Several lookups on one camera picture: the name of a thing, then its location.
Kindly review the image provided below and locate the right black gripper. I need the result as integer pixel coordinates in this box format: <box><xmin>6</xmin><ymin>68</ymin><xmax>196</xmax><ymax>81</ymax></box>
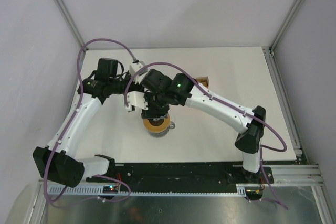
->
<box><xmin>140</xmin><ymin>90</ymin><xmax>170</xmax><ymax>119</ymax></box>

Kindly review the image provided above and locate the orange coffee filter box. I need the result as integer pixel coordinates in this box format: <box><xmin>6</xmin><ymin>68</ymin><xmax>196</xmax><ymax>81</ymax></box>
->
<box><xmin>196</xmin><ymin>76</ymin><xmax>209</xmax><ymax>88</ymax></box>

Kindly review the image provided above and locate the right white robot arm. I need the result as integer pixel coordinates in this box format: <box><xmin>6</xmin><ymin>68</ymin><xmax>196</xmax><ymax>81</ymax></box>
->
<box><xmin>140</xmin><ymin>69</ymin><xmax>266</xmax><ymax>183</ymax></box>

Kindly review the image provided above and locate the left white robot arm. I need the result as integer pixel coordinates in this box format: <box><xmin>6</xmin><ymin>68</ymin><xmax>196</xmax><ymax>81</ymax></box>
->
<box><xmin>33</xmin><ymin>58</ymin><xmax>144</xmax><ymax>188</ymax></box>

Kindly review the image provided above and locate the round bamboo dripper stand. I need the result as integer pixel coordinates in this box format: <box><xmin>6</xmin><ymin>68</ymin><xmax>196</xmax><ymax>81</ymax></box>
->
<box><xmin>143</xmin><ymin>115</ymin><xmax>171</xmax><ymax>132</ymax></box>

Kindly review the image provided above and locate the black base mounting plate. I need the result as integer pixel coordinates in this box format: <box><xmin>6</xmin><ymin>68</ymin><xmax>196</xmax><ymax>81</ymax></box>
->
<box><xmin>86</xmin><ymin>160</ymin><xmax>274</xmax><ymax>193</ymax></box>

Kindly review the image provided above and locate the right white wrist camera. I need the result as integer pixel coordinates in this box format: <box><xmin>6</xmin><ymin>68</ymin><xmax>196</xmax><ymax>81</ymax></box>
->
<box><xmin>125</xmin><ymin>91</ymin><xmax>149</xmax><ymax>112</ymax></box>

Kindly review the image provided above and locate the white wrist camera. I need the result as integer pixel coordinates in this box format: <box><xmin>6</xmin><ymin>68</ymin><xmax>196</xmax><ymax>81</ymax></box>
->
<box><xmin>125</xmin><ymin>91</ymin><xmax>149</xmax><ymax>112</ymax></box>
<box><xmin>129</xmin><ymin>61</ymin><xmax>148</xmax><ymax>83</ymax></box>

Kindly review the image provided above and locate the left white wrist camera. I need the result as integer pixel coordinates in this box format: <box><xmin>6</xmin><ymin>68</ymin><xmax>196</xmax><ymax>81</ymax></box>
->
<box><xmin>129</xmin><ymin>61</ymin><xmax>148</xmax><ymax>83</ymax></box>

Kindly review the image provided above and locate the grey slotted cable duct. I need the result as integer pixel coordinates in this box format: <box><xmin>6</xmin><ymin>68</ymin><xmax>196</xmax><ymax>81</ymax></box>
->
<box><xmin>46</xmin><ymin>184</ymin><xmax>263</xmax><ymax>197</ymax></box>

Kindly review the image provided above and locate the aluminium frame profile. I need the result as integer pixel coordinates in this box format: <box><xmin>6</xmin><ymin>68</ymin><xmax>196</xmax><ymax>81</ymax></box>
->
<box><xmin>54</xmin><ymin>0</ymin><xmax>85</xmax><ymax>47</ymax></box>

